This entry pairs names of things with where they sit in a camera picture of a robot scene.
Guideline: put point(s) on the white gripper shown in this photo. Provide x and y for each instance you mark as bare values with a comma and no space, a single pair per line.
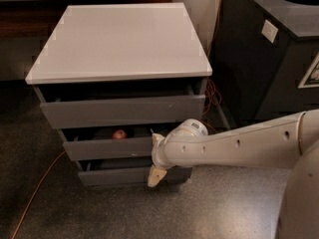
157,153

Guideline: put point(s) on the grey drawer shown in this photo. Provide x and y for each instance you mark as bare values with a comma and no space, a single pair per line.
116,171
90,143
123,111

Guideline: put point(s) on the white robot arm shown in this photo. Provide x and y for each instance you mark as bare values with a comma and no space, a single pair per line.
288,142

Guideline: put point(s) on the grey bottom drawer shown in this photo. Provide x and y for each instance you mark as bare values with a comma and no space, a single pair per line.
116,171

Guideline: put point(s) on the grey top drawer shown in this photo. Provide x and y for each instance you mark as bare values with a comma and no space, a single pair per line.
123,111

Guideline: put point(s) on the grey drawer cabinet white top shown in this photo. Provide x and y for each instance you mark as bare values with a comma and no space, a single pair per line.
129,51

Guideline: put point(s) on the red apple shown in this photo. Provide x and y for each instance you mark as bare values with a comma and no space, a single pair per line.
119,134

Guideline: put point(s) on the black trash bin cabinet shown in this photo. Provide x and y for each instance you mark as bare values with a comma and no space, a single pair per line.
258,80

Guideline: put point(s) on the framed sign on bin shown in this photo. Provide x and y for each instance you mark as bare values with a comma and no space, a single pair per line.
311,77

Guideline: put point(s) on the white label on bin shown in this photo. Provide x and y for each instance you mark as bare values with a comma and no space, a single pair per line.
269,31

